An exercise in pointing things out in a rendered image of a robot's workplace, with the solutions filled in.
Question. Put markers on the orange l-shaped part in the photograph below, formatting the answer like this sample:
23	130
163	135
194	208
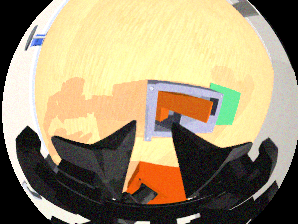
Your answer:
188	105

